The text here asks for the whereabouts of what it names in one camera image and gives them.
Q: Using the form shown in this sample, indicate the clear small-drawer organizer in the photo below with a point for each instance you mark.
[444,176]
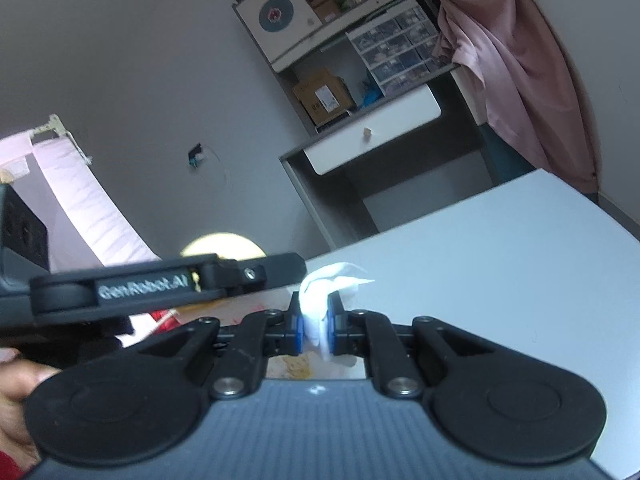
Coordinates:
[400,50]

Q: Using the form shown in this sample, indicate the pale yellow round object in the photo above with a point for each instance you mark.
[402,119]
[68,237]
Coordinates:
[220,245]

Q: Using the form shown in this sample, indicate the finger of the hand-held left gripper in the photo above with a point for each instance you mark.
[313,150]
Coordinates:
[275,272]

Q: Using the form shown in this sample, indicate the blue item on shelf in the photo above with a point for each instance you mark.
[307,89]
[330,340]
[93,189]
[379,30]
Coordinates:
[371,94]

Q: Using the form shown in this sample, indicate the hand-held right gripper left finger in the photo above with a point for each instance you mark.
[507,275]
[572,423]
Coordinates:
[298,332]

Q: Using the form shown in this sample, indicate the white box with round print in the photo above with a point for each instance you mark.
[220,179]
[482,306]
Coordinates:
[280,15]

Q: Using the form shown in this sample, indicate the large cardboard box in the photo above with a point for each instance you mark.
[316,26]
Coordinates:
[322,97]

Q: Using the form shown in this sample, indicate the grey shelf unit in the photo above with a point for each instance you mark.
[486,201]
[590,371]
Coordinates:
[345,195]

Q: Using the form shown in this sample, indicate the white drawer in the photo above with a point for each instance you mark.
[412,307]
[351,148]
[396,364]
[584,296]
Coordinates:
[370,135]

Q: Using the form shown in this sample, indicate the person's left hand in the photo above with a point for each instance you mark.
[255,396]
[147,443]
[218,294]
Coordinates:
[12,410]

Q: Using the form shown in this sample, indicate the small cardboard box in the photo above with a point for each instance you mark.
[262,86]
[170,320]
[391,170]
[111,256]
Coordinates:
[326,9]

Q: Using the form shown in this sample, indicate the pink curtain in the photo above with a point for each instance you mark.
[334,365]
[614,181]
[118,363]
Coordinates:
[520,70]

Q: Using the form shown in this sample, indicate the white metal bracket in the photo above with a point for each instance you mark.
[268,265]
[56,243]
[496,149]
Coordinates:
[60,130]

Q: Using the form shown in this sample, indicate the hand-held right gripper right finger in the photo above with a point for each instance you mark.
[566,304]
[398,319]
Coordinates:
[330,332]

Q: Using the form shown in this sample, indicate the white tissue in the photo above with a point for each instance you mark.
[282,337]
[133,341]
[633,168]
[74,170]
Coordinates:
[315,305]

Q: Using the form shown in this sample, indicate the person's left forearm red sleeve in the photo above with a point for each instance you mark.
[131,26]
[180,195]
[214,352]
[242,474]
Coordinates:
[7,470]

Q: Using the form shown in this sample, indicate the red packet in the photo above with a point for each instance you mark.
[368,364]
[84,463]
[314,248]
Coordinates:
[161,321]

